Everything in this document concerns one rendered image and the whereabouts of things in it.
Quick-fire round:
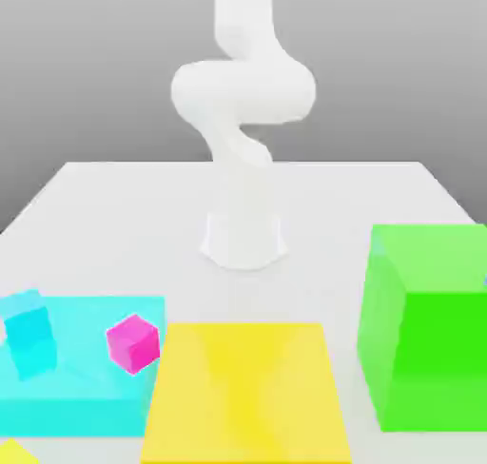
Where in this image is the large yellow box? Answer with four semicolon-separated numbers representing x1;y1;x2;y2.
139;321;353;464

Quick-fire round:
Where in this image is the small yellow cube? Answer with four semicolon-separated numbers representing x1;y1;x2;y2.
0;437;41;464

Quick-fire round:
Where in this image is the small cyan cube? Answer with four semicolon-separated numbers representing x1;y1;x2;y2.
0;287;59;382

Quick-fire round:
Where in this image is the large green box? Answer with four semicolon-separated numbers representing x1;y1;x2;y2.
356;222;487;434

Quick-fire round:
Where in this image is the small magenta cube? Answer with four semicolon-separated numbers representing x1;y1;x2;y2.
105;313;162;377

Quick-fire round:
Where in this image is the large cyan box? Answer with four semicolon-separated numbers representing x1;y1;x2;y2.
0;295;167;438

